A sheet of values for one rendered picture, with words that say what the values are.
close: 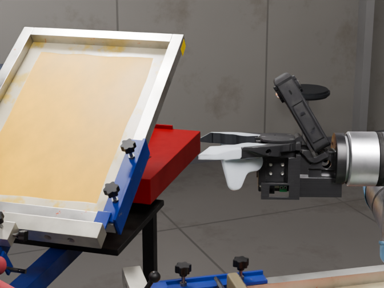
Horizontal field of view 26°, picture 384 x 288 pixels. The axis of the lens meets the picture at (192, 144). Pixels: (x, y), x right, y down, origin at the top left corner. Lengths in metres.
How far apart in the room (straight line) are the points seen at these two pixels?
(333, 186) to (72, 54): 1.84
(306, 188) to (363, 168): 0.08
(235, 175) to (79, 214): 1.28
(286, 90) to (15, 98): 1.76
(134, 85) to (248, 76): 3.84
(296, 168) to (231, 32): 5.25
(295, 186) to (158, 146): 2.00
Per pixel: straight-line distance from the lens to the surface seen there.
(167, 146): 3.09
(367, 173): 1.14
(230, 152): 1.07
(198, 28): 6.24
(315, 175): 1.15
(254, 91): 6.53
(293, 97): 1.12
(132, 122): 2.57
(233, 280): 2.15
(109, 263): 4.78
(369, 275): 2.41
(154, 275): 1.94
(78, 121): 2.63
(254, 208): 5.56
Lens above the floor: 2.01
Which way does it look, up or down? 17 degrees down
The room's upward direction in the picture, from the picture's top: straight up
